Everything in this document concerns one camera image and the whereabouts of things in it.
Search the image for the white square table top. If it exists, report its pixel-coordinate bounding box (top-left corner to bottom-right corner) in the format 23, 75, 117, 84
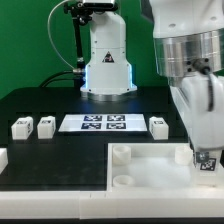
106, 143, 224, 192

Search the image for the white left fence block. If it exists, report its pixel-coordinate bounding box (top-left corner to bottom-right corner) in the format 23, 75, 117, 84
0, 148, 8, 174

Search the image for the grey cable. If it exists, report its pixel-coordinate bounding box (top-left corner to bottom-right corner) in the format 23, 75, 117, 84
47, 0, 78, 71

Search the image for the white front fence wall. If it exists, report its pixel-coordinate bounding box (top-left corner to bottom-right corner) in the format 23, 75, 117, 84
0, 188, 224, 219

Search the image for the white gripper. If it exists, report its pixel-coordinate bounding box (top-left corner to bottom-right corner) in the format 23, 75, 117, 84
170, 74, 224, 151

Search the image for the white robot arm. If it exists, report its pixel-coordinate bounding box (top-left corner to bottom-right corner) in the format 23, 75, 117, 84
81, 0, 224, 151

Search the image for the white sheet with markers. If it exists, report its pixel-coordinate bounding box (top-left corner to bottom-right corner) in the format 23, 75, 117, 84
59, 114, 147, 132

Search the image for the black cable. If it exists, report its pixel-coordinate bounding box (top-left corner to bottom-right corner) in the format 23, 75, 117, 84
39, 70, 83, 89

